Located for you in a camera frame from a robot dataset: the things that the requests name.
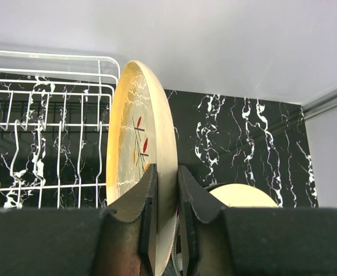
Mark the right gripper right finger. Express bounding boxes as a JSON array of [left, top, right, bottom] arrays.
[[178, 165, 238, 275]]

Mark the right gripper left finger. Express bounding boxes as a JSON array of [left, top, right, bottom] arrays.
[[92, 164, 158, 275]]

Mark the pink cream branch plate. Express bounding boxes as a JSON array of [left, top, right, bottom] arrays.
[[209, 183, 278, 208]]

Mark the orange cream leaf plate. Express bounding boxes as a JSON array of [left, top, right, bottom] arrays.
[[106, 60, 178, 275]]

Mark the white wire dish rack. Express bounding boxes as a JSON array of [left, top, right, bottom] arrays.
[[0, 50, 120, 209]]

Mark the right aluminium frame post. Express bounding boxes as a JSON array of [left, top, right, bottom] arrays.
[[302, 89, 337, 120]]

